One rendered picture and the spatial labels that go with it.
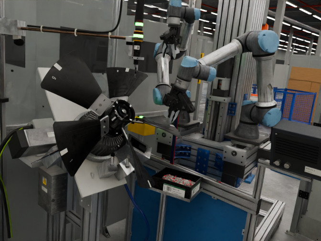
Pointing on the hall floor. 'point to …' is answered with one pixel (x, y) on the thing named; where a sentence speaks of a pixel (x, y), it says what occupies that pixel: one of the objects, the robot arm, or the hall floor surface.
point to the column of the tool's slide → (3, 155)
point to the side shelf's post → (50, 227)
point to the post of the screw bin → (161, 217)
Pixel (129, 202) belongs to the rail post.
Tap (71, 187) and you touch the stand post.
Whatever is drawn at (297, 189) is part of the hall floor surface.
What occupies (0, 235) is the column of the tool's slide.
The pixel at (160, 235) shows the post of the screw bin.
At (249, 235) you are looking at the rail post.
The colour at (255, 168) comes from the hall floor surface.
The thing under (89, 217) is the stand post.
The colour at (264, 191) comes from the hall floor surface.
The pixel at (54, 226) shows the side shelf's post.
